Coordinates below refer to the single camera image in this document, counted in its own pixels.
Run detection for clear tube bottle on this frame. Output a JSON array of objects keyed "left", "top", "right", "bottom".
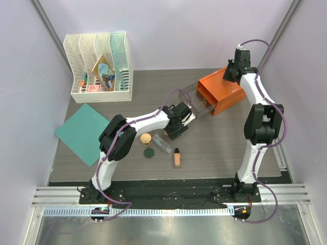
[{"left": 152, "top": 134, "right": 172, "bottom": 154}]

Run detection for clear drawer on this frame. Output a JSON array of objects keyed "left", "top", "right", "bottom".
[{"left": 179, "top": 82, "right": 217, "bottom": 119}]

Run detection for dark green round lid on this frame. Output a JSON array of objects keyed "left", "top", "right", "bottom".
[{"left": 143, "top": 148, "right": 155, "bottom": 159}]

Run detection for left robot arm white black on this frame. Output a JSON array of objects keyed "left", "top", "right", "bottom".
[{"left": 85, "top": 102, "right": 196, "bottom": 204}]

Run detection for illustrated book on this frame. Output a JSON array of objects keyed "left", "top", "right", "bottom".
[{"left": 92, "top": 55, "right": 115, "bottom": 91}]

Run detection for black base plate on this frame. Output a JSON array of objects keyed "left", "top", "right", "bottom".
[{"left": 80, "top": 179, "right": 261, "bottom": 206}]

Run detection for teal cutting mat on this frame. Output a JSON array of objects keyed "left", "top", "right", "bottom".
[{"left": 55, "top": 104, "right": 109, "bottom": 167}]

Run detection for aluminium rail frame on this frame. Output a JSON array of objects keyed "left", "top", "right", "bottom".
[{"left": 24, "top": 184, "right": 324, "bottom": 244}]

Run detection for orange green markers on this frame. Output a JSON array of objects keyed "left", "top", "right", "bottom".
[{"left": 80, "top": 71, "right": 88, "bottom": 87}]

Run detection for pink sticky note pad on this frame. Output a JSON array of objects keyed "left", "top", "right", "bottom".
[{"left": 87, "top": 85, "right": 101, "bottom": 93}]

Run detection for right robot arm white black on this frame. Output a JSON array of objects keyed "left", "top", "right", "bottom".
[{"left": 223, "top": 46, "right": 284, "bottom": 202}]

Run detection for white mesh file organizer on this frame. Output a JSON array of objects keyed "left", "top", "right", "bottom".
[{"left": 63, "top": 32, "right": 133, "bottom": 103}]

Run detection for orange drawer box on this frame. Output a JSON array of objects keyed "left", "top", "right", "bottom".
[{"left": 196, "top": 67, "right": 246, "bottom": 116}]

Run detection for gold compact jar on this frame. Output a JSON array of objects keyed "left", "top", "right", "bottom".
[{"left": 140, "top": 133, "right": 152, "bottom": 146}]

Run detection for teal folder in organizer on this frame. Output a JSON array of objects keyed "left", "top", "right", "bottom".
[{"left": 110, "top": 32, "right": 130, "bottom": 91}]

